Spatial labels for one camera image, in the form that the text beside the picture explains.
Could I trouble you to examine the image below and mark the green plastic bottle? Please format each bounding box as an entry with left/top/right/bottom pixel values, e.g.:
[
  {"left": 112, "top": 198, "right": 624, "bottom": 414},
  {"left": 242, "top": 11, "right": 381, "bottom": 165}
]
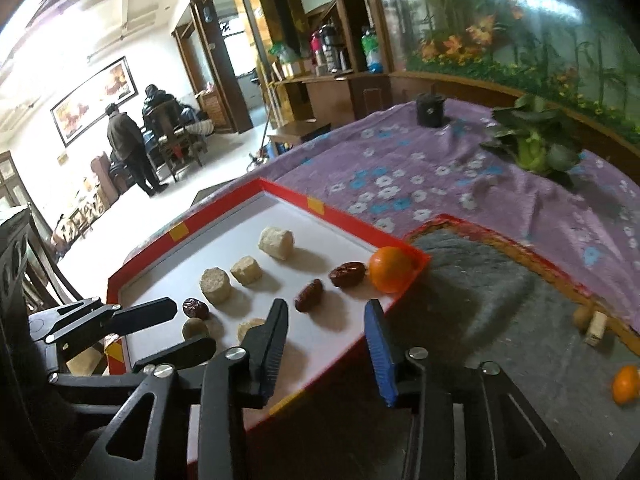
[{"left": 361, "top": 25, "right": 385, "bottom": 75}]

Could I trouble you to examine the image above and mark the green plastic bag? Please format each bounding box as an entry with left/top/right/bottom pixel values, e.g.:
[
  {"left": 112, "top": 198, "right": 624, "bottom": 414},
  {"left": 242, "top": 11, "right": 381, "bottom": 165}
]
[{"left": 267, "top": 42, "right": 301, "bottom": 66}]

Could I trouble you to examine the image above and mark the purple floral tablecloth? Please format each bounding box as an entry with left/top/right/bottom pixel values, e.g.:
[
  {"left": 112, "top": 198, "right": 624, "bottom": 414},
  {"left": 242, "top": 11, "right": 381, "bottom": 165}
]
[{"left": 122, "top": 97, "right": 640, "bottom": 338}]

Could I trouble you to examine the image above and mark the wooden counter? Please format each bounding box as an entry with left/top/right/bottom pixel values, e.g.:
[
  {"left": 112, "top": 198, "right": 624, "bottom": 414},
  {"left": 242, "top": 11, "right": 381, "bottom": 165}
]
[{"left": 267, "top": 71, "right": 393, "bottom": 136}]

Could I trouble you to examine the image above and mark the glass panel with flowers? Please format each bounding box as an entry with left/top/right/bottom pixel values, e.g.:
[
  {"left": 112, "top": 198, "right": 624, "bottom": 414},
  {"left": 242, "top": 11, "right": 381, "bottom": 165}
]
[{"left": 372, "top": 0, "right": 640, "bottom": 131}]

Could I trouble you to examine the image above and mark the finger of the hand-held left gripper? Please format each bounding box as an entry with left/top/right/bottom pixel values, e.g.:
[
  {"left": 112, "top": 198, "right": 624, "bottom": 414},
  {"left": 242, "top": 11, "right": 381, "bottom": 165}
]
[
  {"left": 50, "top": 337, "right": 217, "bottom": 394},
  {"left": 30, "top": 297, "right": 178, "bottom": 356}
]

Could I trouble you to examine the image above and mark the green bok choy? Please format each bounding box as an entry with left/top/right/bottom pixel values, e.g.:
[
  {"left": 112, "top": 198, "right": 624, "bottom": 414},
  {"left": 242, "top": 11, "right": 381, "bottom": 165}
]
[{"left": 480, "top": 94, "right": 583, "bottom": 186}]

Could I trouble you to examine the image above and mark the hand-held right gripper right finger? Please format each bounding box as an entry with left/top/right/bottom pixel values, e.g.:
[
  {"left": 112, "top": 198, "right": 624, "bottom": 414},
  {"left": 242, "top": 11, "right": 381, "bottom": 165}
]
[{"left": 364, "top": 300, "right": 581, "bottom": 480}]

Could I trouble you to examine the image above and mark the grey felt mat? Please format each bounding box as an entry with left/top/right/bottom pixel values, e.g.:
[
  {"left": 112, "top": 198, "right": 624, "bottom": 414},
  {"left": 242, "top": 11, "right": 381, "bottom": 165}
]
[{"left": 245, "top": 212, "right": 640, "bottom": 480}]

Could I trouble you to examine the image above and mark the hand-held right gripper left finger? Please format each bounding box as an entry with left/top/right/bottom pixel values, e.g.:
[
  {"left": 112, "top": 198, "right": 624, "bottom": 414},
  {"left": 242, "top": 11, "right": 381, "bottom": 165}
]
[{"left": 87, "top": 299, "right": 290, "bottom": 480}]

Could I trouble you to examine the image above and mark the framed wall picture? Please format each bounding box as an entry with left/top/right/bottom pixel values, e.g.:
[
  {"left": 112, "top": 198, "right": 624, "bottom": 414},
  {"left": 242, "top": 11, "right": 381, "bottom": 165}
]
[{"left": 50, "top": 56, "right": 139, "bottom": 148}]

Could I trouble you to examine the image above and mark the steel thermos jug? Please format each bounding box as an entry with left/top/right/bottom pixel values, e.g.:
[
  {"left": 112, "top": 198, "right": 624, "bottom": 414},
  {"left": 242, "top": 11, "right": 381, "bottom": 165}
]
[{"left": 317, "top": 22, "right": 346, "bottom": 73}]

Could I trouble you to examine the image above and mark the orange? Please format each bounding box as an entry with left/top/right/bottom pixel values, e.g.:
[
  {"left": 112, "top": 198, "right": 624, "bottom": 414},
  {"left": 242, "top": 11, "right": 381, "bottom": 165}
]
[
  {"left": 611, "top": 364, "right": 640, "bottom": 407},
  {"left": 368, "top": 246, "right": 417, "bottom": 294}
]

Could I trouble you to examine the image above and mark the black round cup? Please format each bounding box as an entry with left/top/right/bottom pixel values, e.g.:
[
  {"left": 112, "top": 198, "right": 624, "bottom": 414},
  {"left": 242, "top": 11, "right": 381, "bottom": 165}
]
[{"left": 415, "top": 93, "right": 447, "bottom": 128}]

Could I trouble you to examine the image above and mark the red date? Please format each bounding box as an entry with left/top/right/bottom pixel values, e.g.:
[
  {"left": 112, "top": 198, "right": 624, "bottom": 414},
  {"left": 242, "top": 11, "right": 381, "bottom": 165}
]
[
  {"left": 182, "top": 298, "right": 211, "bottom": 320},
  {"left": 328, "top": 261, "right": 367, "bottom": 289},
  {"left": 294, "top": 278, "right": 326, "bottom": 313}
]

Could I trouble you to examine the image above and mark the red tray box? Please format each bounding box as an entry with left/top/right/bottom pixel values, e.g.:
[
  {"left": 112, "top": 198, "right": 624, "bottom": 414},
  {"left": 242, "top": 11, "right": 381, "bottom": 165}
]
[{"left": 106, "top": 177, "right": 432, "bottom": 466}]

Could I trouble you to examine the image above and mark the small wooden table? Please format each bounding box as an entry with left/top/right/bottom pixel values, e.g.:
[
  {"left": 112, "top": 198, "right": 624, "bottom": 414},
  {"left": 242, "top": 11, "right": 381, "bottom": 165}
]
[{"left": 267, "top": 119, "right": 332, "bottom": 156}]

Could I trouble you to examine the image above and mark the wooden chair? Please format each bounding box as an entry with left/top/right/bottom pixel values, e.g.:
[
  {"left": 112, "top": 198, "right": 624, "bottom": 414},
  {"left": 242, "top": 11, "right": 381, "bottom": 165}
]
[{"left": 142, "top": 101, "right": 208, "bottom": 183}]

